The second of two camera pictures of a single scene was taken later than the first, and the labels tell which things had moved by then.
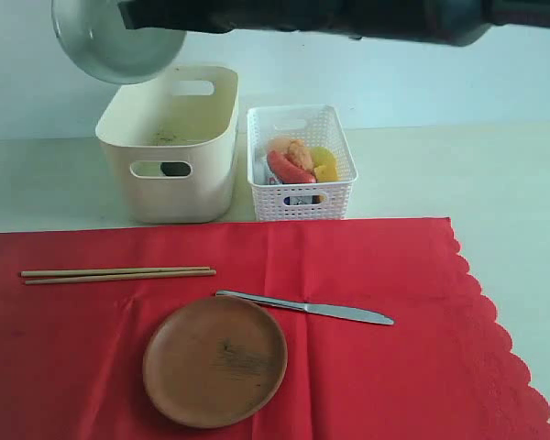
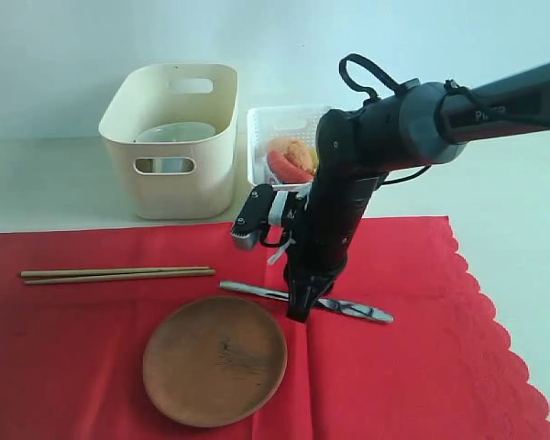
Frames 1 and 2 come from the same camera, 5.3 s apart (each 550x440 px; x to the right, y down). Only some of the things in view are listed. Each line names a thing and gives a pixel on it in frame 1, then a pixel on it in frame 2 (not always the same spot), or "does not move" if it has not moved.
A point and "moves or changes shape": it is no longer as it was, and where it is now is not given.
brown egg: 279,144 does not move
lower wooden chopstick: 115,278 does not move
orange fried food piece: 296,149 does not move
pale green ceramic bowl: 93,37 -> 177,132
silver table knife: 345,313 moves or changes shape
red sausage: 287,171 does not move
